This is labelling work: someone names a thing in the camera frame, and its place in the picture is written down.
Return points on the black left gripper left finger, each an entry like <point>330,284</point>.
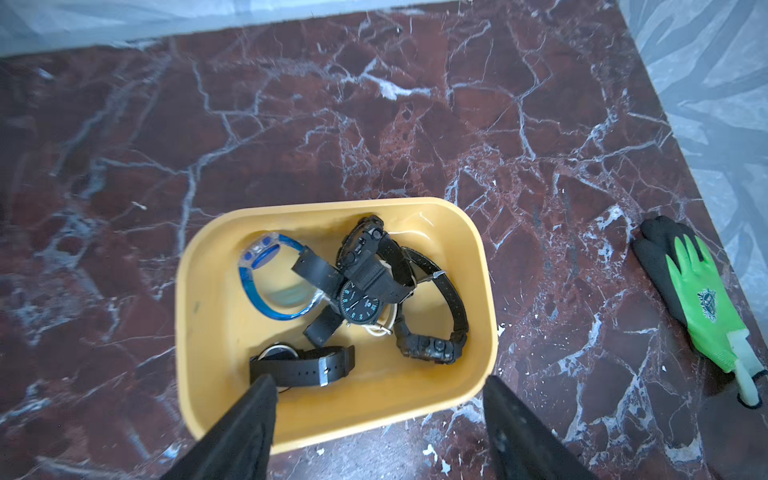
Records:
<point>238,445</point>

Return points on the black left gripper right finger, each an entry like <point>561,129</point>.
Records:
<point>521,446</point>

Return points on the chunky black sport watch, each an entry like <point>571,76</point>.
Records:
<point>433,326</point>

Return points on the black mesh strap watch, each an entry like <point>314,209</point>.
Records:
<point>347,302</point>

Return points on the translucent blue watch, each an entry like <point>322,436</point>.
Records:
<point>266,275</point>

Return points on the rugged black digital watch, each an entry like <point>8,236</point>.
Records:
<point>375,263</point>

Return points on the cream strap watch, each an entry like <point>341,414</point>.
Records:
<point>384,325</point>

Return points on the yellow plastic storage box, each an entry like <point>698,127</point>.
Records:
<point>218,330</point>

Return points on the green and black work glove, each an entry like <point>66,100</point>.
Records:
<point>681,267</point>

